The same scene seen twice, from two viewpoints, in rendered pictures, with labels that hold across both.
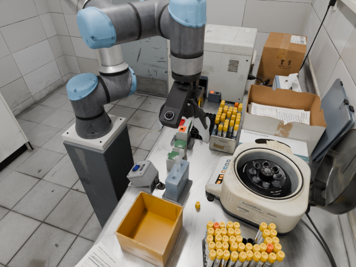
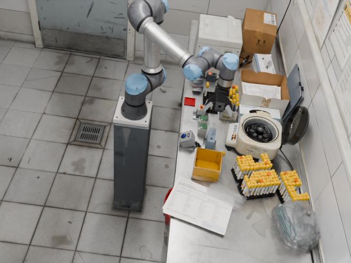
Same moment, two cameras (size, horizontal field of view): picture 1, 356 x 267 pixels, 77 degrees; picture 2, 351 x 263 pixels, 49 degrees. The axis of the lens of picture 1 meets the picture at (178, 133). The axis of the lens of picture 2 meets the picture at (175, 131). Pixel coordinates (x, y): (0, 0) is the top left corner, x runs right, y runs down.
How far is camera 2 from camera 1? 140 cm
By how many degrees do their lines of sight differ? 16
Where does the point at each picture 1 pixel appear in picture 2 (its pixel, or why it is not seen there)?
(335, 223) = (294, 153)
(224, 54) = (221, 47)
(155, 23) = (213, 64)
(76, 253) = (91, 225)
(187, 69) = (228, 84)
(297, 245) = (277, 165)
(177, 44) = (225, 75)
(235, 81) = not seen: hidden behind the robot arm
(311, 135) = (281, 105)
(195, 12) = (235, 65)
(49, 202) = (41, 188)
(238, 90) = not seen: hidden behind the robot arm
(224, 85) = not seen: hidden behind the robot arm
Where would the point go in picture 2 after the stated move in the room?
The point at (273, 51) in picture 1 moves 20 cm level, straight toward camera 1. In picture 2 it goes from (251, 32) to (250, 48)
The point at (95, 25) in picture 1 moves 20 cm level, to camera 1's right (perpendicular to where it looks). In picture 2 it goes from (197, 73) to (239, 70)
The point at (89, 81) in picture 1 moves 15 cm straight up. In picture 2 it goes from (143, 81) to (144, 57)
